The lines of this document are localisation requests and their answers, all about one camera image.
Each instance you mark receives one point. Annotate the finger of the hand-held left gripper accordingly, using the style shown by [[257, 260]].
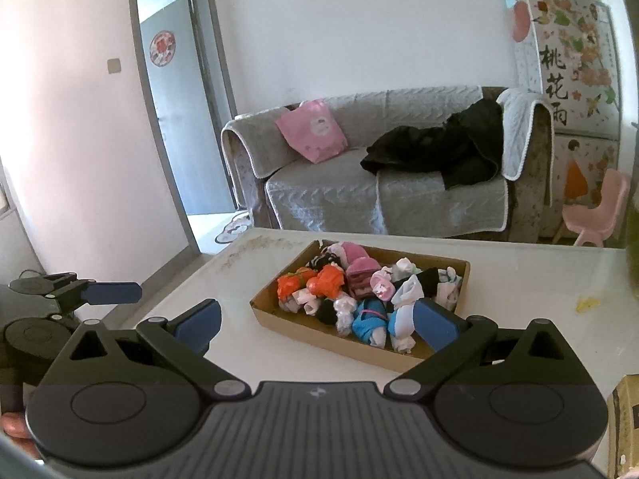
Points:
[[117, 293]]

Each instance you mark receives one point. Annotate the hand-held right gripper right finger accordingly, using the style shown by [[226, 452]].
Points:
[[437, 324]]

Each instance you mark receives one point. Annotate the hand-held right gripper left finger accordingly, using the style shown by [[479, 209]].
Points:
[[199, 324]]

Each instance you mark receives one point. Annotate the light blue sock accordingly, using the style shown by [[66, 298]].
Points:
[[402, 327]]

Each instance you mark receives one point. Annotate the small pink white sock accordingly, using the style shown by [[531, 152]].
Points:
[[382, 285]]

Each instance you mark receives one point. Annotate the orange sock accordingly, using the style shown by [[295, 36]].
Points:
[[327, 279], [294, 284]]

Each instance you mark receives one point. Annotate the cardboard box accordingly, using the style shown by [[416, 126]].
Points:
[[324, 342]]

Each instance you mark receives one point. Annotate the white desktop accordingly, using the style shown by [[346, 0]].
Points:
[[524, 284]]

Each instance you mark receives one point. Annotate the person's left hand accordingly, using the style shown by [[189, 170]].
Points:
[[12, 424]]

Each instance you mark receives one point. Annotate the white grey sock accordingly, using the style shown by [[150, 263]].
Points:
[[448, 287]]

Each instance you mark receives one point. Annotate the blue sock roll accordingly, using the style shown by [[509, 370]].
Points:
[[369, 322]]

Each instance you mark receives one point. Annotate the pink white striped sock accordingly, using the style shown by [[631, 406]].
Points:
[[353, 252], [360, 277]]

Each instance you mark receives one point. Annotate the white sock roll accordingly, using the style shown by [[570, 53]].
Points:
[[299, 302]]

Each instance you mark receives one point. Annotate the patterned floor mat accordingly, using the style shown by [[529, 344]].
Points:
[[232, 227]]

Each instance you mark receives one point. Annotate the black sock roll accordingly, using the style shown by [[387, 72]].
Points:
[[327, 312]]

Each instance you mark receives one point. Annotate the black white striped sock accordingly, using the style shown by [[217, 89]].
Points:
[[322, 258]]

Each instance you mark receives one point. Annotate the yellow scrap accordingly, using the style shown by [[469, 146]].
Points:
[[589, 304]]

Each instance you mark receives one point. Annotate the grey sofa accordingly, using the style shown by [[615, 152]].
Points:
[[529, 199]]

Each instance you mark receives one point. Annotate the grey quilted sofa cover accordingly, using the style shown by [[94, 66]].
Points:
[[324, 199]]

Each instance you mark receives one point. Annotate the black clothing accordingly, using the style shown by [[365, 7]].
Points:
[[429, 154]]

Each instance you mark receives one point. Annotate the grey door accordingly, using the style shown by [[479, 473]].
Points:
[[169, 119]]

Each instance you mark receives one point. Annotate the pink plastic chair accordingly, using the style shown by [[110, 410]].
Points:
[[594, 214]]

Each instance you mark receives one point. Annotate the white quilted armrest cover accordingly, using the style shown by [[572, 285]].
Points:
[[519, 134]]

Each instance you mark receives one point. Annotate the brown carton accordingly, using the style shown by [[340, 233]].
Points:
[[624, 424]]

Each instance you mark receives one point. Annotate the pink cushion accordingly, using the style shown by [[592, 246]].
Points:
[[312, 132]]

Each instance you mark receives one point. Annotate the red round door sticker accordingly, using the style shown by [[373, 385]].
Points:
[[162, 48]]

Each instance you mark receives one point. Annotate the fridge with floral stickers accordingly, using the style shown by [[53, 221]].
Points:
[[574, 75]]

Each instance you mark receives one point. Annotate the pink hanging pad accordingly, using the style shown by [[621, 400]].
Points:
[[520, 22]]

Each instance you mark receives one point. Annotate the wall switch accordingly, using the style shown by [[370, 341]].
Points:
[[114, 65]]

